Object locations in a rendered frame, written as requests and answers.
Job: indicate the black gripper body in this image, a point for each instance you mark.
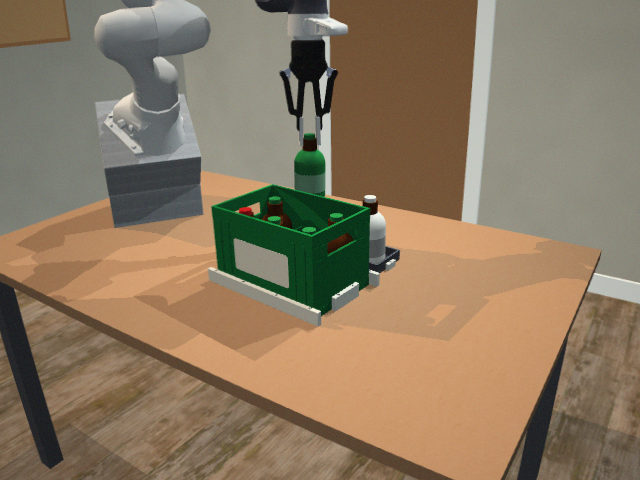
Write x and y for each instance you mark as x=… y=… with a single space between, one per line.
x=308 y=55

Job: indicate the green bottle crate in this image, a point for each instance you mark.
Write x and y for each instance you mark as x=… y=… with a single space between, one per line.
x=287 y=261

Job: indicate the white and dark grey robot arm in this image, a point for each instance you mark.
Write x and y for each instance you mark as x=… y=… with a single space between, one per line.
x=132 y=37

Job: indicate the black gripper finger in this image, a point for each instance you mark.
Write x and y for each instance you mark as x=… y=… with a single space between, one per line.
x=331 y=74
x=285 y=75

